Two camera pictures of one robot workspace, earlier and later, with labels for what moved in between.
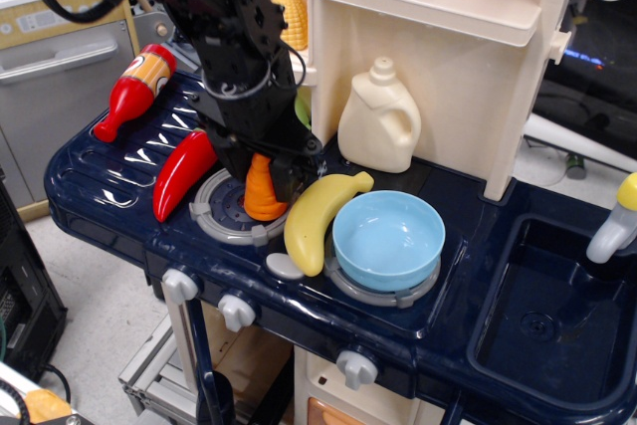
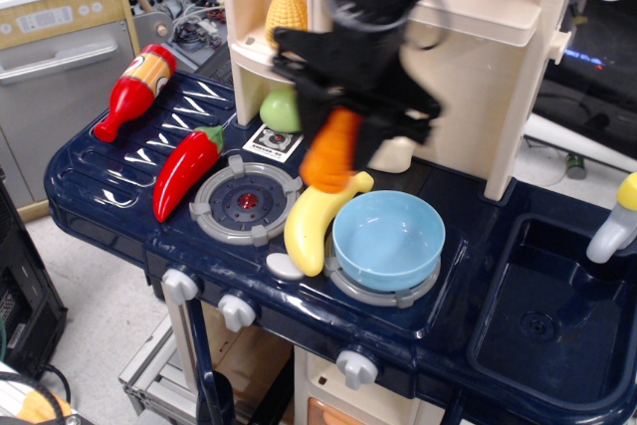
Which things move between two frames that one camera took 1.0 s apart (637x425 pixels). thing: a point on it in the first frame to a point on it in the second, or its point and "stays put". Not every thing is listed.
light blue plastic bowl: [387, 239] stays put
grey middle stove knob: [237, 313] stays put
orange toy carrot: [261, 201] to [329, 159]
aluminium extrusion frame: [155, 382] stays put
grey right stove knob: [357, 368] stays put
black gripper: [268, 120] to [362, 65]
